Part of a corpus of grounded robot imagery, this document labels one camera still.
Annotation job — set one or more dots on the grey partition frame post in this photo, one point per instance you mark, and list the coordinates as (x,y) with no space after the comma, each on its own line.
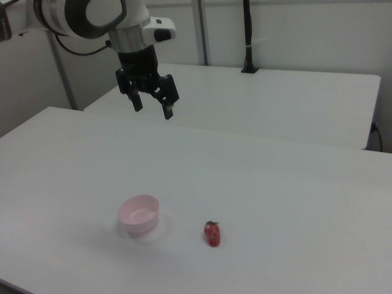
(62,73)
(202,30)

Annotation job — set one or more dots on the black camera stand pole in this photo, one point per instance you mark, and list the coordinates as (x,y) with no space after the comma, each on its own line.
(248,36)

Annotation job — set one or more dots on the red strawberry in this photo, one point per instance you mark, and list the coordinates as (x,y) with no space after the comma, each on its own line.
(212,234)

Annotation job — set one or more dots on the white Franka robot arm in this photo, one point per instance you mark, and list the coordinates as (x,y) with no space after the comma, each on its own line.
(61,15)

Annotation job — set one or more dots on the white side table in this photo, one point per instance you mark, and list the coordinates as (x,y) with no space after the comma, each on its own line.
(245,101)

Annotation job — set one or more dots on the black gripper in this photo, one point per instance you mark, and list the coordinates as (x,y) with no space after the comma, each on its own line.
(137,62)

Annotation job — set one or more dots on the pink plastic bowl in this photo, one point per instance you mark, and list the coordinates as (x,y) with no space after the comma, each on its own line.
(139,216)

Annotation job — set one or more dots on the dark equipment piece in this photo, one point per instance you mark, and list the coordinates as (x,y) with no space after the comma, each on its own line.
(4,24)

